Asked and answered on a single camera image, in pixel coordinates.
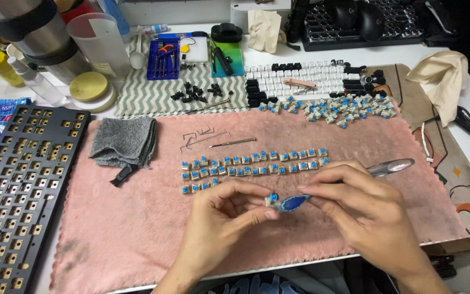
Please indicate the person's right hand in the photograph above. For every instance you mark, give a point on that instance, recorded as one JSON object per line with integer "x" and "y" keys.
{"x": 377, "y": 216}

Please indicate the person's left hand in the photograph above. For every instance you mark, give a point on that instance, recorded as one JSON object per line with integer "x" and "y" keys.
{"x": 214, "y": 222}

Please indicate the blue and silver toothbrush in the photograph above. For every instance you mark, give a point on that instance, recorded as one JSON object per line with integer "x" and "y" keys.
{"x": 394, "y": 165}

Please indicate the single blue-stem key switch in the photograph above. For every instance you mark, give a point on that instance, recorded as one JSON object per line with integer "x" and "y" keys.
{"x": 272, "y": 199}

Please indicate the rows of blue switches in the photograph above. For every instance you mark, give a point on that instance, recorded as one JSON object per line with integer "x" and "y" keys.
{"x": 255, "y": 163}

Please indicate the person's dark printed shirt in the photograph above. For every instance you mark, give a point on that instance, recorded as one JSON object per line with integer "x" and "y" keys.
{"x": 259, "y": 284}

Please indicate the pink fluffy towel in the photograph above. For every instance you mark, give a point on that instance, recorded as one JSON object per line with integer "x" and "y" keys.
{"x": 137, "y": 228}

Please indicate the thin metal pick tool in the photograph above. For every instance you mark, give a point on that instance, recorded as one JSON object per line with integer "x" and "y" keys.
{"x": 235, "y": 142}

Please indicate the printed desk mat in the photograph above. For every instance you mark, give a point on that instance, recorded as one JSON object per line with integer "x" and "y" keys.
{"x": 455, "y": 179}

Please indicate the pile of blue switches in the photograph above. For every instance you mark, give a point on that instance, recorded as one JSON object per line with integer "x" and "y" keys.
{"x": 341, "y": 109}

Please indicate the folded gray cloth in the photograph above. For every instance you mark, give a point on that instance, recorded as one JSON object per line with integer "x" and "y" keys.
{"x": 123, "y": 141}

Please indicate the pile of black stabilizer parts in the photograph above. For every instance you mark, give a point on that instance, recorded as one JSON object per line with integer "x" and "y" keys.
{"x": 192, "y": 93}

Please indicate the black round knobs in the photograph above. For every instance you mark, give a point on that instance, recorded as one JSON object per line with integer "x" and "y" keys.
{"x": 373, "y": 81}

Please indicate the group of black keycaps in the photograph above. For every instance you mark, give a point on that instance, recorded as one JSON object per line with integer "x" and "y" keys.
{"x": 255, "y": 92}

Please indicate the gray zigzag striped cloth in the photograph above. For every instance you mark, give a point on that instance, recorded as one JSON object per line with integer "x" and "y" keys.
{"x": 145, "y": 96}

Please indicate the large beige cloth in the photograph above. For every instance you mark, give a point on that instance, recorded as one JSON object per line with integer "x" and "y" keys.
{"x": 443, "y": 81}

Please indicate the pink keycap puller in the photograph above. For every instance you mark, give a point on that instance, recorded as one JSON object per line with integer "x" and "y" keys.
{"x": 300, "y": 83}

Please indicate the group of white keycaps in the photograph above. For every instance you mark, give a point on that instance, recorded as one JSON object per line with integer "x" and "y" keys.
{"x": 275, "y": 77}

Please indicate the black screwdriver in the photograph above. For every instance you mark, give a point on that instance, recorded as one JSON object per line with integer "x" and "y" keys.
{"x": 222, "y": 61}

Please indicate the blue-green gradient cloth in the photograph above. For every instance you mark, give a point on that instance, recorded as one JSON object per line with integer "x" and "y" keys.
{"x": 235, "y": 55}

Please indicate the blue screwdriver set case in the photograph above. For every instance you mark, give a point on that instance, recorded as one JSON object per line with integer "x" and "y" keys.
{"x": 163, "y": 61}

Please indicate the white box with yellow pick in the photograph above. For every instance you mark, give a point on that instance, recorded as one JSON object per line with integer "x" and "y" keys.
{"x": 196, "y": 51}

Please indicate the white plastic spoon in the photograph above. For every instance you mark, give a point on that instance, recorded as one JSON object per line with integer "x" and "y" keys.
{"x": 137, "y": 57}

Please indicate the round tin with yellow lid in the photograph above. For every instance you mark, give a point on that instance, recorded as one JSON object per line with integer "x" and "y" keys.
{"x": 90, "y": 88}

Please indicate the black oval case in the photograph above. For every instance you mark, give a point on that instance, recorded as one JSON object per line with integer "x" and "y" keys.
{"x": 227, "y": 32}

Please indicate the black computer mouse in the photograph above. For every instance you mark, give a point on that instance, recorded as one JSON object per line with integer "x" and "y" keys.
{"x": 370, "y": 20}

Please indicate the black keyboard plate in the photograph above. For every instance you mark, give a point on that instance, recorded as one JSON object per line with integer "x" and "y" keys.
{"x": 18, "y": 196}

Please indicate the crumpled beige cloth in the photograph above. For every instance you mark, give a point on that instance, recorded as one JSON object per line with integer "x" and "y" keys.
{"x": 264, "y": 30}

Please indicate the small white tube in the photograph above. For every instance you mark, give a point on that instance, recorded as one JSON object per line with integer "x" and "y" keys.
{"x": 155, "y": 29}

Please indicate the clear plastic measuring cup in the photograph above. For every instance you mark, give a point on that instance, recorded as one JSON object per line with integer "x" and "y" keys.
{"x": 98, "y": 47}

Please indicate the clear spray bottle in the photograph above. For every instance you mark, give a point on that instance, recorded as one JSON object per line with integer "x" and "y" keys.
{"x": 39, "y": 83}

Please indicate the blue bottle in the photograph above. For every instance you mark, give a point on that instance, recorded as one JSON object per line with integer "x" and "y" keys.
{"x": 116, "y": 14}

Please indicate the yellow bottle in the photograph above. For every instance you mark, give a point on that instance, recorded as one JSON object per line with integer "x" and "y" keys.
{"x": 2, "y": 67}

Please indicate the steel tumbler with black bands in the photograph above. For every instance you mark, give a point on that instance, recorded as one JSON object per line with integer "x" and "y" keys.
{"x": 35, "y": 24}

